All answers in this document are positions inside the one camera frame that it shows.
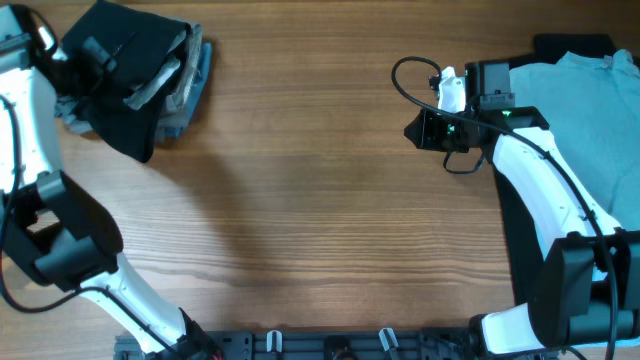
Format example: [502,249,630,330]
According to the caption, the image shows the black shorts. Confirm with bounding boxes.
[56,1,188,163]

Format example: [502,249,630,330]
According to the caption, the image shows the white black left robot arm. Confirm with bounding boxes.
[1,1,222,359]

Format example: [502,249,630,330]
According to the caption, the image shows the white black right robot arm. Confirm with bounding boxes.
[405,62,639,357]

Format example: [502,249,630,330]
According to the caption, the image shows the folded grey shorts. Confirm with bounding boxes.
[54,19,204,141]

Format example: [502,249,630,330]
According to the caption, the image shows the folded blue garment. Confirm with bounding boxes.
[157,43,213,139]

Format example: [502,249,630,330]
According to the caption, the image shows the light blue shirt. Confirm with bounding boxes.
[510,49,639,231]

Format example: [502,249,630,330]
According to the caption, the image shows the black garment under shirt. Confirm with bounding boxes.
[493,33,617,305]

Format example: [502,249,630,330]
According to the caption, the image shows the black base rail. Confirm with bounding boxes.
[113,327,561,360]

